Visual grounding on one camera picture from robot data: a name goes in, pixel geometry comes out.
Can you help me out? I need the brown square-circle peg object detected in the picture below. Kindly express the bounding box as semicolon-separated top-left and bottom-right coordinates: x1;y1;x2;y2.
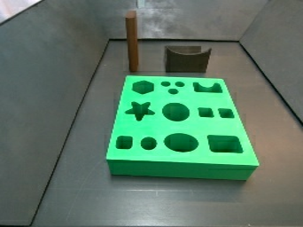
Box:
125;11;138;72

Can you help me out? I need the green shape-sorting board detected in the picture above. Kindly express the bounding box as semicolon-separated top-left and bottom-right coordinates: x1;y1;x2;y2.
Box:
106;75;258;180

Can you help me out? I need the dark grey curved holder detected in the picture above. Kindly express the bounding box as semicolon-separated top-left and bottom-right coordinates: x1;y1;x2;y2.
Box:
164;46;212;73

